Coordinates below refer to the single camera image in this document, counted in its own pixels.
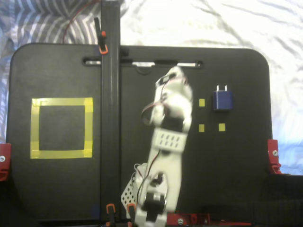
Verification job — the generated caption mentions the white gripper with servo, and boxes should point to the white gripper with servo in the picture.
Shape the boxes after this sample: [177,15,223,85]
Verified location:
[155,66,193,96]

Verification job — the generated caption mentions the blue and white charger block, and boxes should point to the blue and white charger block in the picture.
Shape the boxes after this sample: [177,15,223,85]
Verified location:
[211,84,234,112]

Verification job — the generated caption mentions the small orange base clamp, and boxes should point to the small orange base clamp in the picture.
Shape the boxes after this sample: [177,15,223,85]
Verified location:
[126,203,137,224]

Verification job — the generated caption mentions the red screw clamp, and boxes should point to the red screw clamp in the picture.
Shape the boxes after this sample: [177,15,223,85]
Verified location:
[166,212,211,227]

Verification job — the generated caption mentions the thin red cable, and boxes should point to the thin red cable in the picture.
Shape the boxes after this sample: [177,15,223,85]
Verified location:
[62,0,102,44]

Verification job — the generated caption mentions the black flat rail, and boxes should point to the black flat rail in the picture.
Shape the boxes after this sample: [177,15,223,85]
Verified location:
[100,0,122,220]

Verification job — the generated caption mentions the grey striped white bedsheet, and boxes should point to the grey striped white bedsheet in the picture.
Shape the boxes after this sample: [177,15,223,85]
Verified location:
[0,0,303,175]

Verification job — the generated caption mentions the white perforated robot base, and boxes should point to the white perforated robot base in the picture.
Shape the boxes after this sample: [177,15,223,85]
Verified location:
[120,163,144,210]

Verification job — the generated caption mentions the red corner clamp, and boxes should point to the red corner clamp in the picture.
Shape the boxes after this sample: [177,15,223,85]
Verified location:
[0,142,12,182]
[267,139,283,175]

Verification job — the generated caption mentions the black backdrop board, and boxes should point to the black backdrop board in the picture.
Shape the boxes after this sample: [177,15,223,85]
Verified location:
[0,174,303,227]

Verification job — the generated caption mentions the red white black servo wires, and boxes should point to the red white black servo wires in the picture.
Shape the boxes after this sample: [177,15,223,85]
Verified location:
[134,75,187,206]

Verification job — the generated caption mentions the yellow tape square frame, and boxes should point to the yellow tape square frame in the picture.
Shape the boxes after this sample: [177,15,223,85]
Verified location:
[30,96,94,159]

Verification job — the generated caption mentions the orange and black spring clamp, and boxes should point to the orange and black spring clamp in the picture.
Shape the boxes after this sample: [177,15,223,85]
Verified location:
[94,17,109,55]
[106,203,118,227]

